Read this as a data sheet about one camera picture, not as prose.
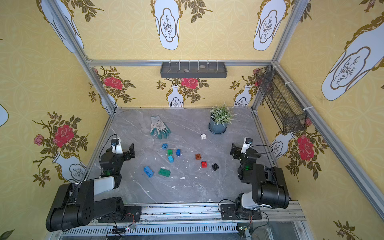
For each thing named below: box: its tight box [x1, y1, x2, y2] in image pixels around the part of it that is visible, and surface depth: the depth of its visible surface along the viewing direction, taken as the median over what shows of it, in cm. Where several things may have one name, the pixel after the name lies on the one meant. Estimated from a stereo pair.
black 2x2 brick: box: [211, 163, 219, 172], surface depth 90 cm
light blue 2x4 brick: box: [144, 166, 154, 178], surface depth 87 cm
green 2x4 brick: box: [158, 168, 171, 178], surface depth 88 cm
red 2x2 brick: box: [201, 161, 208, 168], surface depth 92 cm
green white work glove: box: [150, 115, 171, 140], surface depth 108 cm
